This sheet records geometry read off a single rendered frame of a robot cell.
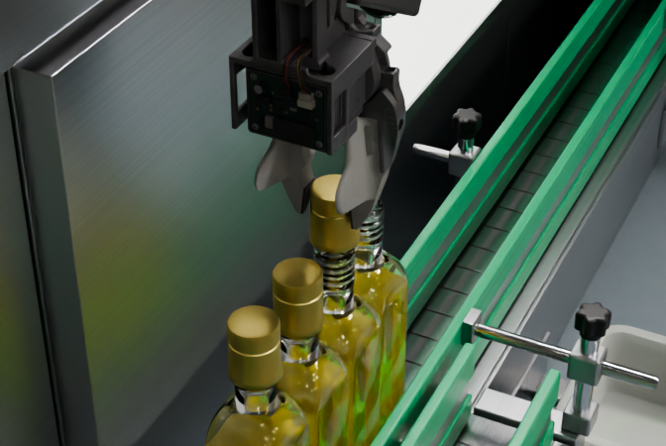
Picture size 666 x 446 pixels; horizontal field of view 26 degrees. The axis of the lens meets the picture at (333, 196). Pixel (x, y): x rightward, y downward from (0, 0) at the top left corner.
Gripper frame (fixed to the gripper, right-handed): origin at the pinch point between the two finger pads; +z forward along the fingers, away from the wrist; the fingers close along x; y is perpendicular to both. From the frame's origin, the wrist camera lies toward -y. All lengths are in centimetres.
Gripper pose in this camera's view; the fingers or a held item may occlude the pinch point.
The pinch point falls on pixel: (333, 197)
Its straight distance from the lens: 99.0
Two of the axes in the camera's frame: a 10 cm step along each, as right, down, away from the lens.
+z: 0.0, 8.2, 5.7
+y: -4.5, 5.1, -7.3
